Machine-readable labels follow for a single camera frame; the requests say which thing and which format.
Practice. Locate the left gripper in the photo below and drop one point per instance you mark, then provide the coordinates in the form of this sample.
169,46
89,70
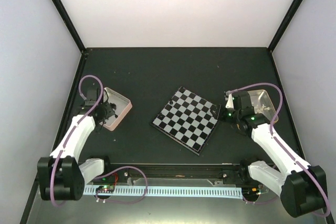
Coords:
109,112

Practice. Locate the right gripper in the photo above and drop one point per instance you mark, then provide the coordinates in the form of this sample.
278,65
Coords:
218,106

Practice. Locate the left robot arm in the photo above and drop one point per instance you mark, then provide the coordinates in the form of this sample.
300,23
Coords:
61,176

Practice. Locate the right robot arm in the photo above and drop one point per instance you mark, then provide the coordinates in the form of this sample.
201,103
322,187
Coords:
301,187

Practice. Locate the black chess pieces pile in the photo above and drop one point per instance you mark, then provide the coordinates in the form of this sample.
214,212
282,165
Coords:
113,109

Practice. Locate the white chess pieces pile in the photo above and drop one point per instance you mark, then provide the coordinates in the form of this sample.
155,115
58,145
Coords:
260,107

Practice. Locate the small circuit board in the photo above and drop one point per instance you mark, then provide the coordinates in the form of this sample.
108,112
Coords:
106,189

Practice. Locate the pink metal tin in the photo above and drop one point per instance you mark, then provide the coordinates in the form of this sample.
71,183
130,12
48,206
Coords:
123,104

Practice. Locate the black and white chessboard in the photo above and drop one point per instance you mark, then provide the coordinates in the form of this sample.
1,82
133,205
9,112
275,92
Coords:
188,121

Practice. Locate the orange metal tin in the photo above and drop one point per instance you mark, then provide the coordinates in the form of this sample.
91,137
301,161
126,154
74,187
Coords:
252,108

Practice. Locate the black aluminium rail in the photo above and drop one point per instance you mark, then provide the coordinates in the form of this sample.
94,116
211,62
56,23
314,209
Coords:
229,173

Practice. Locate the light blue slotted cable duct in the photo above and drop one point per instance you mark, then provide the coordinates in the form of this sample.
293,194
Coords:
169,191

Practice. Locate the left black frame post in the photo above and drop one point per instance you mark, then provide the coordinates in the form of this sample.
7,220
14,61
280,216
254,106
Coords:
69,24

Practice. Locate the black frame post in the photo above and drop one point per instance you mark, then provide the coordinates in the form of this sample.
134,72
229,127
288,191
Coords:
294,6
69,24

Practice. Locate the right black frame post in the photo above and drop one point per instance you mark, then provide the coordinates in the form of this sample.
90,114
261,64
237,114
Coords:
294,6

